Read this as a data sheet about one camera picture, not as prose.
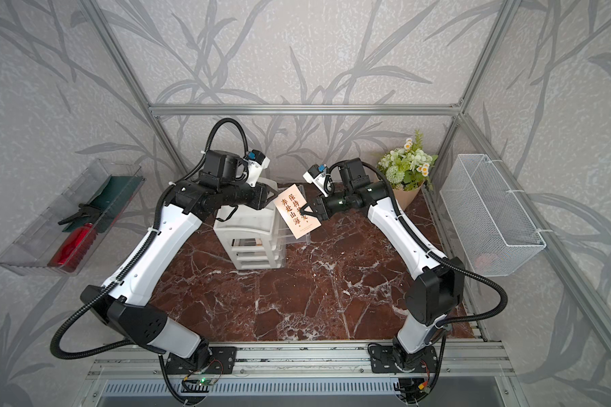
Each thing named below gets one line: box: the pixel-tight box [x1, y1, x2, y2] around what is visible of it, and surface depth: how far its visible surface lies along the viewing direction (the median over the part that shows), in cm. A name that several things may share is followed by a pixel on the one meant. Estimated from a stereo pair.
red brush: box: [47, 222, 98, 274], surface depth 60 cm
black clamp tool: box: [57, 203, 102, 226], surface depth 67 cm
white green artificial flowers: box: [376, 129, 439, 191], surface depth 88 cm
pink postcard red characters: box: [273, 183, 322, 240], surface depth 75 cm
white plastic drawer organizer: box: [213, 203, 286, 270], surface depth 82 cm
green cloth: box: [62, 174, 146, 235], surface depth 70 cm
